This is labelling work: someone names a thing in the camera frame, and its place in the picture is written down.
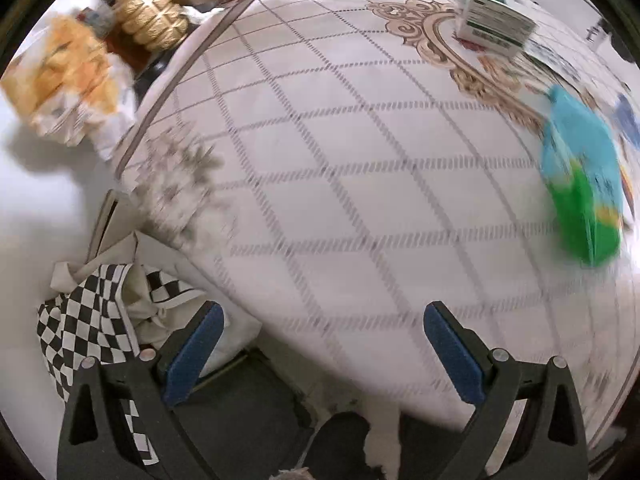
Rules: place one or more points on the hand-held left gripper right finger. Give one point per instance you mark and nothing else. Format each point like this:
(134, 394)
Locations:
(452, 355)

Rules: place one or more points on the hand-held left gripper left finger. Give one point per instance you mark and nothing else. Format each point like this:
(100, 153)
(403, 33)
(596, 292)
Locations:
(194, 355)

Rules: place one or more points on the black chair seat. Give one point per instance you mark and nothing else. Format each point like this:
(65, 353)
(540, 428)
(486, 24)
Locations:
(250, 410)

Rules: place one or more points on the black and white checkered bag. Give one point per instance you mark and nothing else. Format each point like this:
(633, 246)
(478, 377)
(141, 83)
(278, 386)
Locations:
(100, 317)

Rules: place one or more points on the grid-patterned white tablecloth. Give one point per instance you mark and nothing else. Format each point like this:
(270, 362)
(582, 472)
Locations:
(360, 200)

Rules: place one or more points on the blue and green snack packet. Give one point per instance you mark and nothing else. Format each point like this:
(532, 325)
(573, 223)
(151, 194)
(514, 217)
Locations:
(582, 180)

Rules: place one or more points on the dark blue packet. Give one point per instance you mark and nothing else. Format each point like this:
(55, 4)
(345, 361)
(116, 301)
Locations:
(628, 117)

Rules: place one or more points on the orange and white plastic bag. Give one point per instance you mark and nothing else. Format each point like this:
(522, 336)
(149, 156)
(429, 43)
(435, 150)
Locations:
(67, 82)

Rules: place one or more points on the white and blue printed packet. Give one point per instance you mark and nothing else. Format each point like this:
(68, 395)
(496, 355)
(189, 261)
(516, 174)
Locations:
(555, 57)

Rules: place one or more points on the gold woven basket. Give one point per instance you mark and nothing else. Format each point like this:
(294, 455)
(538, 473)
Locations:
(150, 15)

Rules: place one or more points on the white and green carton box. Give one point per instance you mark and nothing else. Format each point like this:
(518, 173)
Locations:
(492, 12)

